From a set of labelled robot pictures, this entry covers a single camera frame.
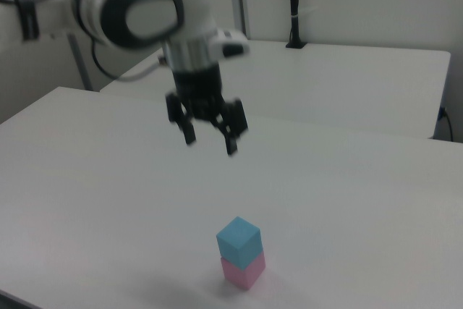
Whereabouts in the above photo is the black wall power cable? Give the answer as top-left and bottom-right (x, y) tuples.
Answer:
(437, 106), (454, 142)

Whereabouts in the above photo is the pink foam cube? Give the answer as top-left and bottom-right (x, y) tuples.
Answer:
(220, 250), (267, 292)

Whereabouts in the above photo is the black velcro strap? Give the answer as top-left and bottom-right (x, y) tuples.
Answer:
(10, 0), (40, 43)

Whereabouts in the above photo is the black camera pole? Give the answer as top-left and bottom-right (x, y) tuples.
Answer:
(284, 0), (309, 50)

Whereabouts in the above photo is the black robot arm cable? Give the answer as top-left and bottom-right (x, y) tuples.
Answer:
(90, 39), (171, 82)

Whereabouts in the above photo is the blue foam cube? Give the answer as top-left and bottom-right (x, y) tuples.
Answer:
(216, 216), (262, 271)

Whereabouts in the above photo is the white side table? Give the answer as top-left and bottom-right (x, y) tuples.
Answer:
(99, 37), (452, 140)

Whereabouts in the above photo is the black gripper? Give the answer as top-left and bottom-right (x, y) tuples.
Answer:
(165, 64), (250, 157)

